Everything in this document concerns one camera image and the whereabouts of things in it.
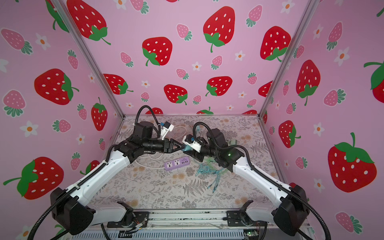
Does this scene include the white power strip cord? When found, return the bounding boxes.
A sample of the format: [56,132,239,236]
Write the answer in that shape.
[134,125,188,169]

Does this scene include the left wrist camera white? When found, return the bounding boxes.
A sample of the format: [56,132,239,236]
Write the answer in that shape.
[160,122,175,140]

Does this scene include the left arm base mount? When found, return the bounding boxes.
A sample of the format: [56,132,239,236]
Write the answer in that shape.
[107,211,150,230]

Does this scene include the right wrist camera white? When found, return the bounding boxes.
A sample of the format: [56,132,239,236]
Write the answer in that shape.
[183,135,202,153]

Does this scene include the purple power strip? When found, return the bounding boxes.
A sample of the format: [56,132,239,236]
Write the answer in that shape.
[164,157,191,171]

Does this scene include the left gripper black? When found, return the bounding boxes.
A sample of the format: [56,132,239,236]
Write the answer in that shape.
[143,139,185,155]

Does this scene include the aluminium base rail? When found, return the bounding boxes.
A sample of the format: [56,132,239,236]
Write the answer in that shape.
[72,209,303,240]

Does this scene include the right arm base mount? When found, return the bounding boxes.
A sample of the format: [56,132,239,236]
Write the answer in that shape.
[223,200,267,227]

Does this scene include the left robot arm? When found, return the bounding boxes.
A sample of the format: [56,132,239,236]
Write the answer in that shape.
[28,118,185,240]

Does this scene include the tangled charging cables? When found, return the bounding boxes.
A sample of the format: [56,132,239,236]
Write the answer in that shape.
[194,157,232,194]

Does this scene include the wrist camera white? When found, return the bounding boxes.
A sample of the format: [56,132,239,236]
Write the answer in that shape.
[160,122,175,140]
[183,135,202,153]

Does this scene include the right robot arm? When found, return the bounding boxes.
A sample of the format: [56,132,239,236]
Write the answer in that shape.
[183,122,332,240]

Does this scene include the teal charger plug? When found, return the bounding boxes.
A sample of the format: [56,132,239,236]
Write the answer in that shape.
[183,145,194,152]

